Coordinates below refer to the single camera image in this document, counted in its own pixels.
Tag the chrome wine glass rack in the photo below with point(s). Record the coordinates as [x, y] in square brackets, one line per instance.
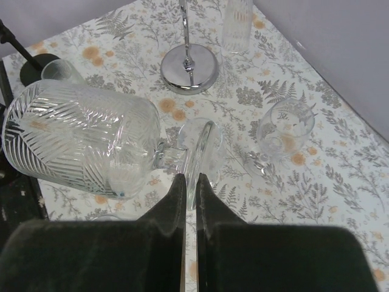
[188, 69]

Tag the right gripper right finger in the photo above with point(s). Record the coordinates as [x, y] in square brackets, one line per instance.
[237, 256]

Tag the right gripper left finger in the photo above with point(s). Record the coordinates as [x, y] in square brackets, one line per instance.
[140, 255]

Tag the ribbed flute glass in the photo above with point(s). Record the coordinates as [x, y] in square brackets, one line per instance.
[237, 25]

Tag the floral tablecloth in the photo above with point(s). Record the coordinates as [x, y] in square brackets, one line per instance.
[339, 177]

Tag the patterned tumbler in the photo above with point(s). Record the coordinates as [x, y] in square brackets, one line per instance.
[100, 141]
[62, 70]

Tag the middle wine glass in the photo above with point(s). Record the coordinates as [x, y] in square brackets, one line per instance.
[281, 133]

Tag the black microphone stand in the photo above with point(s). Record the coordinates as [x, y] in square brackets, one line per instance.
[34, 65]

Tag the black table front rail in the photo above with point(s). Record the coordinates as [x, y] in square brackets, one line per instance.
[21, 199]

